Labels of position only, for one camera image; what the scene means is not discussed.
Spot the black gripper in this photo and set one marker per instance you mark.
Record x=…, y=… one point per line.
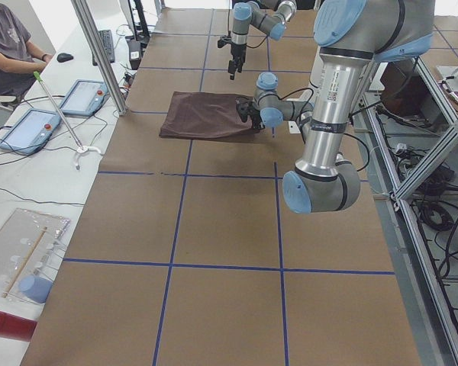
x=255, y=117
x=237, y=51

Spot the dark brown t-shirt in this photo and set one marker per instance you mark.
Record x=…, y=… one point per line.
x=204, y=116

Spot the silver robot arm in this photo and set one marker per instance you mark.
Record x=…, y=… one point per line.
x=269, y=17
x=351, y=35

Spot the black keyboard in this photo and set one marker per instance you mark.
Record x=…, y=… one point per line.
x=107, y=42

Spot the upper teach pendant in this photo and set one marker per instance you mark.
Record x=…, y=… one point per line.
x=84, y=98

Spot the teach pendant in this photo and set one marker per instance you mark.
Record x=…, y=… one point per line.
x=31, y=133
x=84, y=98

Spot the metal reacher grabber tool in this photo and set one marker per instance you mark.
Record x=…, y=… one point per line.
x=81, y=148

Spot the black computer mouse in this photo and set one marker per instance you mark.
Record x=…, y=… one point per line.
x=64, y=57

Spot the lower teach pendant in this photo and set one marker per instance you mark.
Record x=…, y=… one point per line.
x=31, y=133

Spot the seated person in grey shirt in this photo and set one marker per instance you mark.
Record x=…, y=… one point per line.
x=20, y=58

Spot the clear plastic bag with stick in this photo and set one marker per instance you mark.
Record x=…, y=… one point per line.
x=30, y=244

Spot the light blue plastic cup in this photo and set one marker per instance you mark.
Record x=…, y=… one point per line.
x=35, y=288

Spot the red cylinder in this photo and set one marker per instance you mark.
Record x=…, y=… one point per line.
x=16, y=327

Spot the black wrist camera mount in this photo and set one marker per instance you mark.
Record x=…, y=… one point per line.
x=224, y=41

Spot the aluminium frame post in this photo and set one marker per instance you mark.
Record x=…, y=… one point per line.
x=90, y=31

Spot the aluminium frame rail structure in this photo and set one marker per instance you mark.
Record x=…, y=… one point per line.
x=412, y=165

